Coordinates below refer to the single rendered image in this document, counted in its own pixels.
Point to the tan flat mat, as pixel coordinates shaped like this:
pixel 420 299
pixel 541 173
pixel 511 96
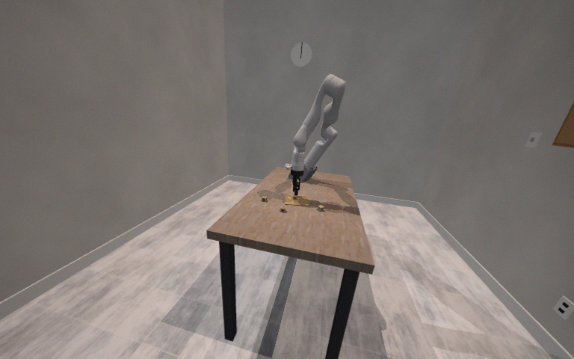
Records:
pixel 300 201

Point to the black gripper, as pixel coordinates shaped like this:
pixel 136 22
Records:
pixel 296 181

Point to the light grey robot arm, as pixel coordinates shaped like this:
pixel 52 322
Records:
pixel 335 88

